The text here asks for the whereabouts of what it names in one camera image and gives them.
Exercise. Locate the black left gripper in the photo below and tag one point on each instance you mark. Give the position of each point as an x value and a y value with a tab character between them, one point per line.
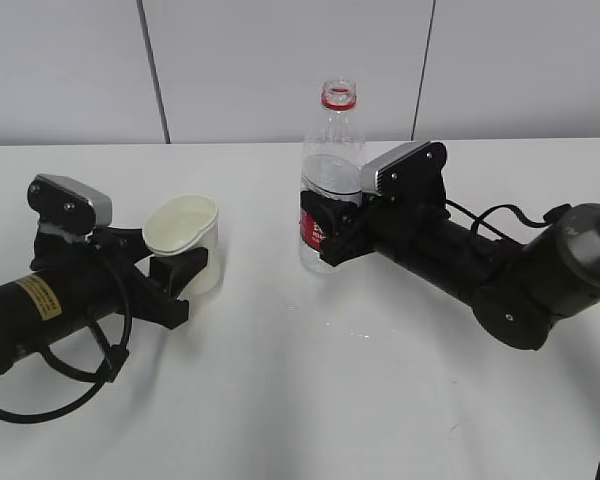
83	282

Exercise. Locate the white paper cup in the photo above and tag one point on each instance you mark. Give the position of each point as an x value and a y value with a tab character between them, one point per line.
182	224

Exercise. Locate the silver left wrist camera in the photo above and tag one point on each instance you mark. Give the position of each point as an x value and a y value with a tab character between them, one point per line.
69	206

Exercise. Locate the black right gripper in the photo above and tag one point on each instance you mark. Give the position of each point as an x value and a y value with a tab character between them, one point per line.
415	235

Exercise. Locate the clear Nongfu Spring water bottle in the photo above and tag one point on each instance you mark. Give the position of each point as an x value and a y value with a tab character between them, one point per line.
334	146

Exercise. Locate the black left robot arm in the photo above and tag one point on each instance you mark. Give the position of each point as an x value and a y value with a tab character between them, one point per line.
17	299

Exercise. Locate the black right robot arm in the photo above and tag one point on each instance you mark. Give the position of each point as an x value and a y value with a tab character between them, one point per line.
516	292

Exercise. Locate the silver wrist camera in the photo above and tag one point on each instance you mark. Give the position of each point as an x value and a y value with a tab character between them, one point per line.
69	206
411	171

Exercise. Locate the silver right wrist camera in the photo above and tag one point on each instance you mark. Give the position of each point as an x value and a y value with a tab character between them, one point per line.
411	171

